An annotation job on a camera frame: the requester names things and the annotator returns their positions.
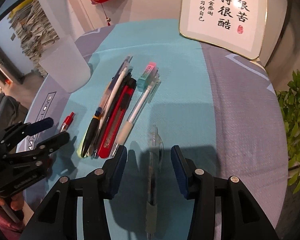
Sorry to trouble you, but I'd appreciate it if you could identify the red retractable pen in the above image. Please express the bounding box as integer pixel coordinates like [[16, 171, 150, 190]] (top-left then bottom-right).
[[59, 112, 75, 133]]

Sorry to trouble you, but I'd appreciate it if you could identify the red utility knife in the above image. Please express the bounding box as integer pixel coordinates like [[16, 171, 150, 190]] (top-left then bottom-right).
[[97, 79, 136, 159]]

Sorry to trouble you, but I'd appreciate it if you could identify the frosted translucent pen cup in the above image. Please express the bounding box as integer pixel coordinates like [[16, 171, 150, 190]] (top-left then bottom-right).
[[39, 36, 91, 93]]

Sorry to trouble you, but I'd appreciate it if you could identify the white pen grey grip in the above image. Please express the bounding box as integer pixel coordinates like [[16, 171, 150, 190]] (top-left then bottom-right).
[[110, 74, 161, 158]]

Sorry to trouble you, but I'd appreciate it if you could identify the clear gel pen grey grip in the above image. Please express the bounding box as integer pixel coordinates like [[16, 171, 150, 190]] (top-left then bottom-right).
[[145, 125, 164, 239]]

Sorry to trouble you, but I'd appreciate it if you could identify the slim white pen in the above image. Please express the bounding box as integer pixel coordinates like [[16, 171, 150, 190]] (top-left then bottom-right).
[[88, 67, 129, 156]]

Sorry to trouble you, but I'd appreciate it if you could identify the teal pink eraser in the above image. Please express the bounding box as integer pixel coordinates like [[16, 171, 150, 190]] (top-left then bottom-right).
[[136, 62, 157, 92]]

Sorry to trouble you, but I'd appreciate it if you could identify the person's left hand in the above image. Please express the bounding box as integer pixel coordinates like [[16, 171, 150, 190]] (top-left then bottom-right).
[[0, 192, 24, 212]]

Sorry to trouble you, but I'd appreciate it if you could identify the stack of books and papers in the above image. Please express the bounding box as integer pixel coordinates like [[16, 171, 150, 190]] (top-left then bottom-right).
[[8, 0, 59, 77]]

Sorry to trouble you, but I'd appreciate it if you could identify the teal grey table cloth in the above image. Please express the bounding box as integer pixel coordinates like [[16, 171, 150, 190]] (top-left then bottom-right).
[[25, 20, 288, 239]]

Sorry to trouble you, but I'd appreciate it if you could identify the green potted plant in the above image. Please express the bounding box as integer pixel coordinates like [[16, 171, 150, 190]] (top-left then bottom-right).
[[276, 69, 300, 194]]

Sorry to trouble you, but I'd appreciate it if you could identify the framed calligraphy sign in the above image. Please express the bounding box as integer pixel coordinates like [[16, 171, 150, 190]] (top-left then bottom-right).
[[179, 0, 267, 60]]

